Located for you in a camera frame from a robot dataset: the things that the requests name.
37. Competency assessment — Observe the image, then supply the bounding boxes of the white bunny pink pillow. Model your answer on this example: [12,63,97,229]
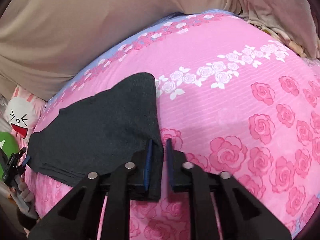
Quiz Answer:
[4,86,47,142]

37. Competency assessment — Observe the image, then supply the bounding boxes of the beige headboard cover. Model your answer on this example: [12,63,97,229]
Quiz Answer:
[0,0,243,102]

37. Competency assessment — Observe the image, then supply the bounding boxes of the person left hand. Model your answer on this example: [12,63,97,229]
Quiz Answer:
[10,176,34,205]

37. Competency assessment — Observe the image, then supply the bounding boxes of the pink rose bed sheet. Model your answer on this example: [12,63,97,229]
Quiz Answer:
[35,11,319,236]

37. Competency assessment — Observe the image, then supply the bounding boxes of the dark grey pants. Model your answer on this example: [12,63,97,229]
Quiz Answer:
[28,73,164,201]

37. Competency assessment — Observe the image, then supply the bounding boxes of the pale floral blanket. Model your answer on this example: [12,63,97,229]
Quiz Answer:
[239,0,319,59]

